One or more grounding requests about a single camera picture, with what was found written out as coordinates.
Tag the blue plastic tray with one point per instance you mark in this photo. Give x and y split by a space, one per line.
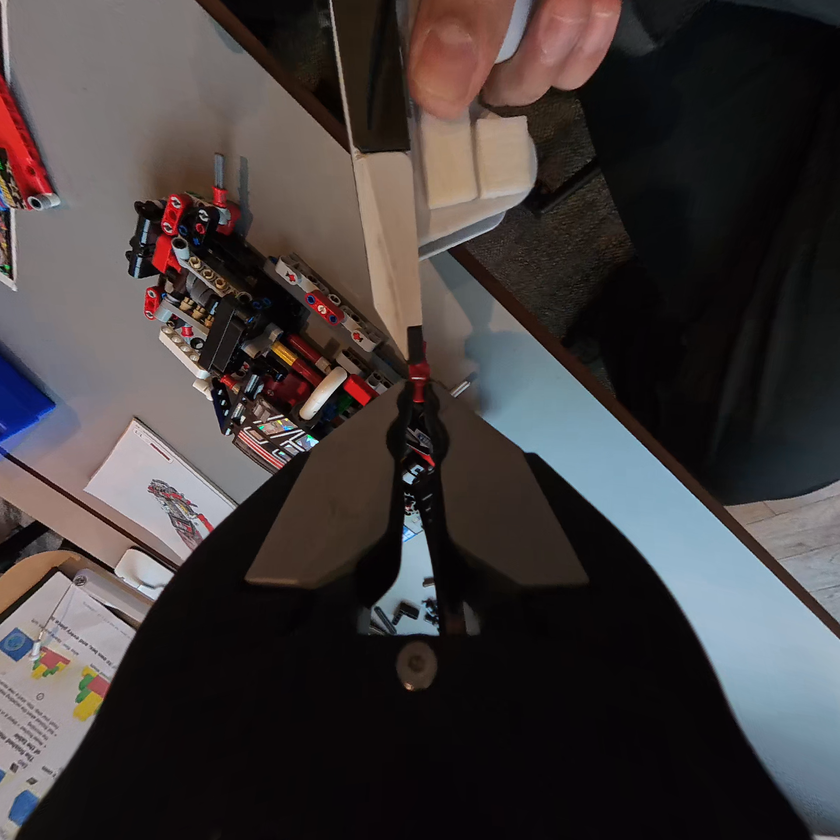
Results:
19 400

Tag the colourful printed booklet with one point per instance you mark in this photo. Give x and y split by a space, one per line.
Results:
59 656

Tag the grey desk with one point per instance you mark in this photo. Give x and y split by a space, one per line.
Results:
98 98

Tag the black thin brick beam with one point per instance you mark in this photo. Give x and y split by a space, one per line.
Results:
415 341

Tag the small red brick connector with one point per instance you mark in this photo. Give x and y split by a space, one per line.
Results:
420 387

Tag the white rounded device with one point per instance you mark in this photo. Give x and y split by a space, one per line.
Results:
141 571

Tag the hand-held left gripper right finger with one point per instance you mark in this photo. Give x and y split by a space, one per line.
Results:
512 518

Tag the person's right hand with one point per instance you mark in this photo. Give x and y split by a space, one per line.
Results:
453 59

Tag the white instruction sheet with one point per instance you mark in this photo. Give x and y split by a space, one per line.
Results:
131 472

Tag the toy brick car model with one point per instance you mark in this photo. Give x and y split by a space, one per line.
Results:
229 328

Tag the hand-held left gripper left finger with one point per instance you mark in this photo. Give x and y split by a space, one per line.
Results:
328 512

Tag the sticker sheet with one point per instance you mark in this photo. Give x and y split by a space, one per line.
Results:
5 256

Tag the scattered loose brick pieces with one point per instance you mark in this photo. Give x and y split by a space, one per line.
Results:
403 611

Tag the long red brick beam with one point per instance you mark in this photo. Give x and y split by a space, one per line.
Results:
23 157

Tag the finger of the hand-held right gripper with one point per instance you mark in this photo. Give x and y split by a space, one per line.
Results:
390 249

